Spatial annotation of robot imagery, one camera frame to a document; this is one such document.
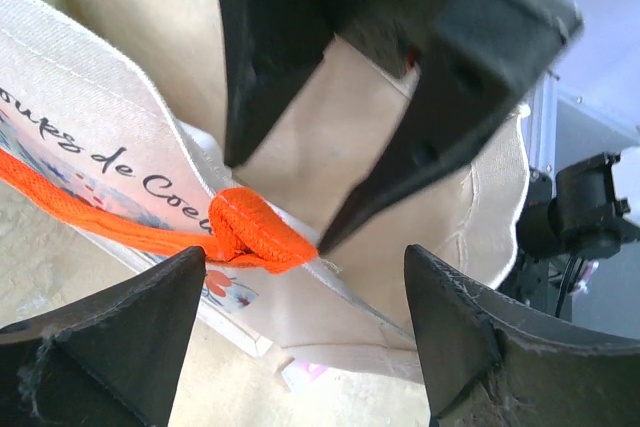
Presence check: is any pink tube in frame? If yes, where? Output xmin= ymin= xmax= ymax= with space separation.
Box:
xmin=280 ymin=360 xmax=328 ymax=393

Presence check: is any canvas bag with orange handles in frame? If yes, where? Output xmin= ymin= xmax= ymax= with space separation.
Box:
xmin=1 ymin=0 xmax=529 ymax=381

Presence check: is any aluminium frame rail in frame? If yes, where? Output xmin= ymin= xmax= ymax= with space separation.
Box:
xmin=522 ymin=75 xmax=639 ymax=179

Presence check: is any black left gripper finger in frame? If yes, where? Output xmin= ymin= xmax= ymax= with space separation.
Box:
xmin=318 ymin=0 xmax=582 ymax=254
xmin=219 ymin=0 xmax=355 ymax=168

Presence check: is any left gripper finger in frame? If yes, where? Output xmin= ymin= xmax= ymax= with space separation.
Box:
xmin=1 ymin=247 xmax=205 ymax=426
xmin=404 ymin=245 xmax=639 ymax=426

